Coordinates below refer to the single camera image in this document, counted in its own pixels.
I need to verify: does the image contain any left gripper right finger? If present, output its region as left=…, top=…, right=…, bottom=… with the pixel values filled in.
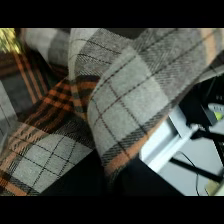
left=114, top=155, right=185, bottom=197

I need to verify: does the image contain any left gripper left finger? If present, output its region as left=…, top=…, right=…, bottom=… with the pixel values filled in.
left=41, top=148, right=112, bottom=197

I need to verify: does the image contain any checked shirt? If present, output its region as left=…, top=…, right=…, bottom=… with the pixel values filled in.
left=0, top=27, right=224, bottom=197

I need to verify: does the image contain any black cable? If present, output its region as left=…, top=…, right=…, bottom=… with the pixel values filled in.
left=174, top=150, right=202, bottom=197

